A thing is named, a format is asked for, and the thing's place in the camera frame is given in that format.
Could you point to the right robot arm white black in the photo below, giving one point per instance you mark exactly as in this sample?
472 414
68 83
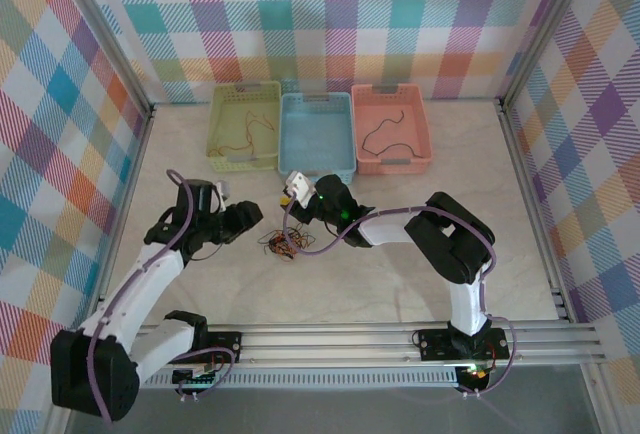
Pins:
390 229

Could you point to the light blue perforated plastic basket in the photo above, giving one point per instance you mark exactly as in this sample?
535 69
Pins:
315 139

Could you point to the pink perforated plastic basket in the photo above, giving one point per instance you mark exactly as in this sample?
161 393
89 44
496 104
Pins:
395 134

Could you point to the light green perforated plastic basket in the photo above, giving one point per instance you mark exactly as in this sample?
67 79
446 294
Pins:
235 124

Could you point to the aluminium side rail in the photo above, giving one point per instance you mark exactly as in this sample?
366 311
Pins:
532 204
134 164

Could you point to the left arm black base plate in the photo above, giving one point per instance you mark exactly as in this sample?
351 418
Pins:
225 344

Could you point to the aluminium mounting rail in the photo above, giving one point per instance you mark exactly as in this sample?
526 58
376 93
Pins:
325 341

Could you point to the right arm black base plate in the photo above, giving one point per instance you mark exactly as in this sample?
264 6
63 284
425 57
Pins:
435 344

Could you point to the aluminium frame post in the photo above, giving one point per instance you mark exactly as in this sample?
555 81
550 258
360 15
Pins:
544 29
107 39

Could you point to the aluminium frame leg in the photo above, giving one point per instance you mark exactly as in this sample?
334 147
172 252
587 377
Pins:
60 421
597 399

